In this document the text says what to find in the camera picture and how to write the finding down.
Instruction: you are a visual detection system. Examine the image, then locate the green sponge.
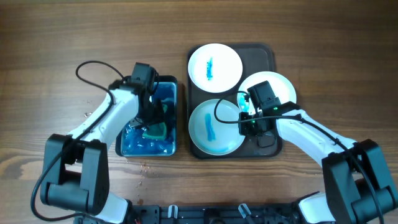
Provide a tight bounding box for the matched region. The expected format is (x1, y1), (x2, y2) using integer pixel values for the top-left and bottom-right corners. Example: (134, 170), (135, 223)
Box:
(142, 104), (168, 140)

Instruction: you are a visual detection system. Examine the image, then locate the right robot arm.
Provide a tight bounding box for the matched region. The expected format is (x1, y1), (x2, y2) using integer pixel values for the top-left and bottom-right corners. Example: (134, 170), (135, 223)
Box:
(239, 102), (397, 223)

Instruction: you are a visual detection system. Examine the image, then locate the large white plate blue smear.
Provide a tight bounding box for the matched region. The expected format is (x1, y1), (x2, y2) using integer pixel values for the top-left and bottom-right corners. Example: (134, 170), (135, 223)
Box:
(236, 72), (297, 115)

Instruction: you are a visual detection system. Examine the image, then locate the dark brown serving tray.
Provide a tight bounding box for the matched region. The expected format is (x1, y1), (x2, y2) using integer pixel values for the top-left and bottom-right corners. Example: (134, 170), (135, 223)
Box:
(186, 43), (283, 160)

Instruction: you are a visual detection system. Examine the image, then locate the white plate blue streak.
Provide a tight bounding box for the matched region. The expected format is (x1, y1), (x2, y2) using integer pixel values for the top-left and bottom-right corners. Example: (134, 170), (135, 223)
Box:
(187, 44), (243, 93)

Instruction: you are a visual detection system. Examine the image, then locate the black mounting rail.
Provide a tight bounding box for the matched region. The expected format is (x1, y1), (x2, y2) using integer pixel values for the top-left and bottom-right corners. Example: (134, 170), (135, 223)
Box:
(125, 203), (302, 224)

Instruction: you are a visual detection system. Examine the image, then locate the pale blue plate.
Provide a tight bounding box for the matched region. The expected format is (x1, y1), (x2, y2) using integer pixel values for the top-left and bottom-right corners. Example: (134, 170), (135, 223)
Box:
(188, 99), (245, 156)

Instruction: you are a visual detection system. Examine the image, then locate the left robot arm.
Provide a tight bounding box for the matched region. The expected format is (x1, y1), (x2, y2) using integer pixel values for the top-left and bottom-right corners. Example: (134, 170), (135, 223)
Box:
(30, 82), (163, 223)

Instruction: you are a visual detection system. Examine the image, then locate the black tub of blue water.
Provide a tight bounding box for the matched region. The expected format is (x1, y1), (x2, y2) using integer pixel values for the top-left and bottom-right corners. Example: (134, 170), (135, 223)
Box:
(115, 76), (178, 157)

